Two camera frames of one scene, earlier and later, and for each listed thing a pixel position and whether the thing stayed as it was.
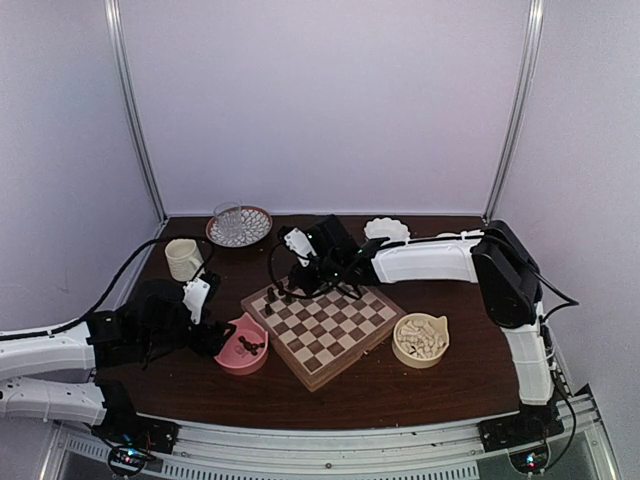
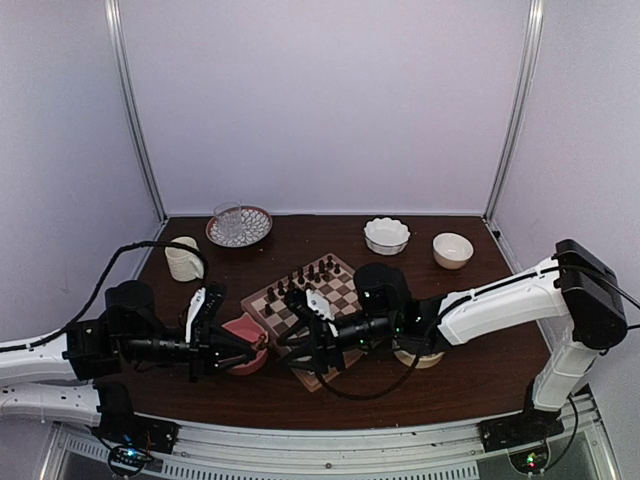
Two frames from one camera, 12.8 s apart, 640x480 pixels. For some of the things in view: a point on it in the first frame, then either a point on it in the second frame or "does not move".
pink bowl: (234, 358) does not move
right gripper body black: (329, 270) → (378, 329)
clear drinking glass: (228, 214) does not move
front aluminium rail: (456, 452) does not move
